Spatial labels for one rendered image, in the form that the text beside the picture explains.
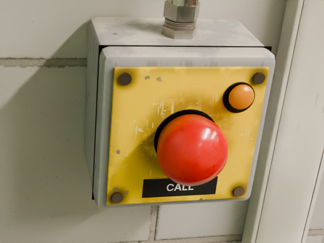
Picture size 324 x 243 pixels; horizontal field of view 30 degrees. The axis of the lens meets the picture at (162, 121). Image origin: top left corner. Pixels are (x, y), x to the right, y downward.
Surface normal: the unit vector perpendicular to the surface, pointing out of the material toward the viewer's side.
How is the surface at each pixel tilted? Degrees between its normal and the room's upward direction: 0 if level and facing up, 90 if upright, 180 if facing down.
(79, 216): 90
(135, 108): 90
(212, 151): 85
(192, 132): 56
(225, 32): 0
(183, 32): 90
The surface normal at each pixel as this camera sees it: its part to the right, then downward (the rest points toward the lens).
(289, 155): 0.22, 0.46
